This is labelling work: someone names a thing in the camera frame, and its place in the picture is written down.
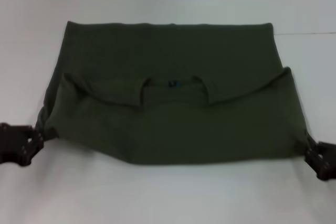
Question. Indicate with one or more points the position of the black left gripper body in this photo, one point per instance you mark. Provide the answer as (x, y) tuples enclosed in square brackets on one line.
[(13, 142)]

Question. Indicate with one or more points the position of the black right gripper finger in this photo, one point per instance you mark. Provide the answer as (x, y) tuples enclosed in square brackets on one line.
[(313, 162), (309, 144)]

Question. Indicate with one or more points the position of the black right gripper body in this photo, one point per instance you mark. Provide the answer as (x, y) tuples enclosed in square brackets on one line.
[(326, 161)]

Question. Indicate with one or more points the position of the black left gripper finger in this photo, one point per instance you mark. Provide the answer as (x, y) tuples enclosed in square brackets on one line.
[(34, 151), (39, 134)]

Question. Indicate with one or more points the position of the dark green printed T-shirt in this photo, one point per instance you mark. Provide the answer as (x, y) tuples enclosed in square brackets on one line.
[(168, 90)]

